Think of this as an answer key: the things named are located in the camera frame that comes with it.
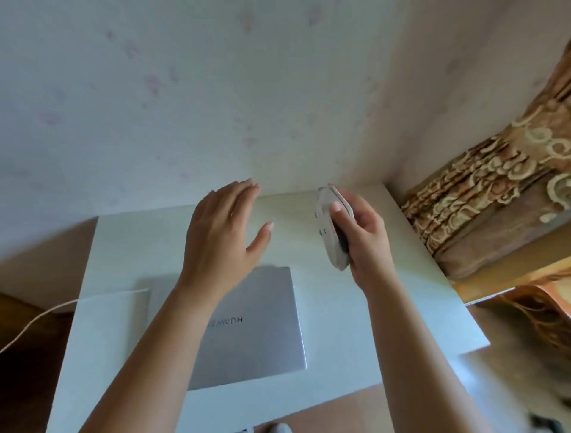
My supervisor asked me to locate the person's left hand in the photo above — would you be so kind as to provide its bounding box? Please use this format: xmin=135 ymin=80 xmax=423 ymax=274
xmin=178 ymin=178 xmax=274 ymax=302

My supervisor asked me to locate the person's right hand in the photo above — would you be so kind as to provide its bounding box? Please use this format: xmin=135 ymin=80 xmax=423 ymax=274
xmin=329 ymin=187 xmax=398 ymax=293

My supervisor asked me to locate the white mouse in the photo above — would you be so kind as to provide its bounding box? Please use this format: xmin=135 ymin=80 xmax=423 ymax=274
xmin=314 ymin=183 xmax=356 ymax=272

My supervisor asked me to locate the silver laptop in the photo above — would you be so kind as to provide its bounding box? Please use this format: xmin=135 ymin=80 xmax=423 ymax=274
xmin=147 ymin=266 xmax=308 ymax=392

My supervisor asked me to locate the white charging cable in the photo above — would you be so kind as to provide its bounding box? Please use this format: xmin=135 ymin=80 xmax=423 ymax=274
xmin=0 ymin=287 xmax=150 ymax=354

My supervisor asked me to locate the person's left forearm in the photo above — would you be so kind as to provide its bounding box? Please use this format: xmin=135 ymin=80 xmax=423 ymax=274
xmin=80 ymin=285 xmax=233 ymax=433

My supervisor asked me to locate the person's right forearm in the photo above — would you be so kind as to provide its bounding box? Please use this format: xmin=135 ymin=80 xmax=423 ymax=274
xmin=365 ymin=272 xmax=491 ymax=433

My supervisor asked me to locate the white desk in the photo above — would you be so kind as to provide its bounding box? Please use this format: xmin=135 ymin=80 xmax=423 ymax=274
xmin=46 ymin=181 xmax=491 ymax=433

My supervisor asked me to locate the brown patterned curtain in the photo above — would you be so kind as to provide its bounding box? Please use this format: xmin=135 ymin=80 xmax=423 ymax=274
xmin=399 ymin=40 xmax=571 ymax=357

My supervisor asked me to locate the black object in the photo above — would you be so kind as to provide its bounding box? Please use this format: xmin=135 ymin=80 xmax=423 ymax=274
xmin=528 ymin=412 xmax=571 ymax=433

